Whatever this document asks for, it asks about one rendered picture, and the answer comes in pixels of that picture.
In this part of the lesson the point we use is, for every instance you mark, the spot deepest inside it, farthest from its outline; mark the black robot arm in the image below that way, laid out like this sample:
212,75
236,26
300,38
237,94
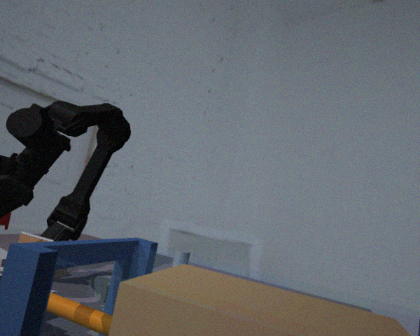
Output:
37,129

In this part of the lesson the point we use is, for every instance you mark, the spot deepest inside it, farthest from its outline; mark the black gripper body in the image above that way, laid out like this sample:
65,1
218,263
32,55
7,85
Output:
24,173

